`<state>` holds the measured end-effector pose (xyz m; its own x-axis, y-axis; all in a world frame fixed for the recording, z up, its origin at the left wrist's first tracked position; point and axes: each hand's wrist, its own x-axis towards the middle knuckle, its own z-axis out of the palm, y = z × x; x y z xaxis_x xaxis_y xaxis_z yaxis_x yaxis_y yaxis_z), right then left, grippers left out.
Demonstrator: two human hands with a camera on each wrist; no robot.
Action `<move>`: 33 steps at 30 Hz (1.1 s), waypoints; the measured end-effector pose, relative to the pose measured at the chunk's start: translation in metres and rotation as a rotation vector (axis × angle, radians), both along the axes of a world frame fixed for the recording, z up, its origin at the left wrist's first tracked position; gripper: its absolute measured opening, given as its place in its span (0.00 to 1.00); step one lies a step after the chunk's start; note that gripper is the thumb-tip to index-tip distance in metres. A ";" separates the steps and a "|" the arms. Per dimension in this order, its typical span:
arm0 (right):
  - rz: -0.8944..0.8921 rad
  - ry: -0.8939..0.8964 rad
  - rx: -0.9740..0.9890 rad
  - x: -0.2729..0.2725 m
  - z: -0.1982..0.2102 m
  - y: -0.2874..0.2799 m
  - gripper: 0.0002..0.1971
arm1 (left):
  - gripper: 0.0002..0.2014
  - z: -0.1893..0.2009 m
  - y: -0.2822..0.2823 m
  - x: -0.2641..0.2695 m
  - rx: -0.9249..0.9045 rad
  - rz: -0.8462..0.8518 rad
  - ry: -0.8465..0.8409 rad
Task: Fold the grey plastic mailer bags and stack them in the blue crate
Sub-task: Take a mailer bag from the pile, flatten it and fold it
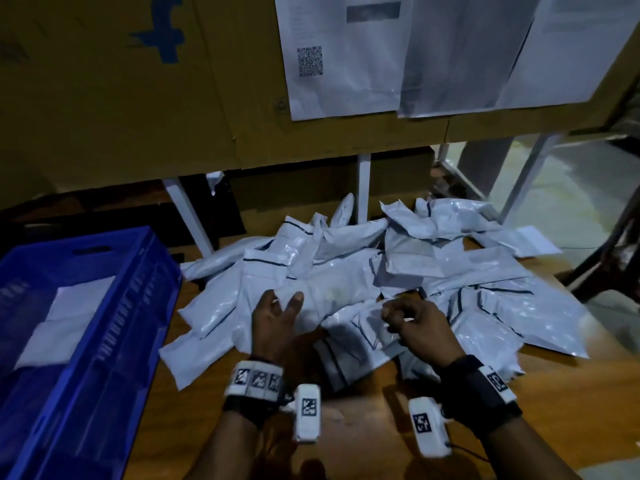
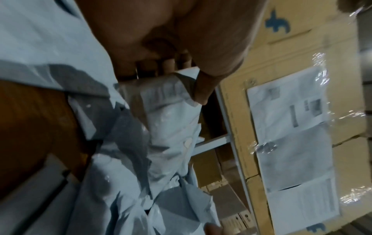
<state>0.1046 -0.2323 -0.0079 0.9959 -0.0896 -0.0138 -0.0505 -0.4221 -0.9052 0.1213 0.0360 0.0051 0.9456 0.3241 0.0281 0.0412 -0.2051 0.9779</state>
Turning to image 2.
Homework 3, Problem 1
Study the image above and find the pile of grey mailer bags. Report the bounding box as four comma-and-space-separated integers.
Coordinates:
0, 0, 222, 235

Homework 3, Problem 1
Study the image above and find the white printed paper sheet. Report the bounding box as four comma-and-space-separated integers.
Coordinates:
255, 124, 336, 194
247, 66, 331, 144
266, 172, 342, 235

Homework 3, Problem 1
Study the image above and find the person's left hand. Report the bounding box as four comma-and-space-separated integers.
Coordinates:
76, 0, 269, 106

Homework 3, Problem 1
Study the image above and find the person's right hand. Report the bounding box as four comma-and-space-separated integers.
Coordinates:
203, 222, 225, 235

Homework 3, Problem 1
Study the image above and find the wooden table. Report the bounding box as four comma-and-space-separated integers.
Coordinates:
0, 77, 96, 198

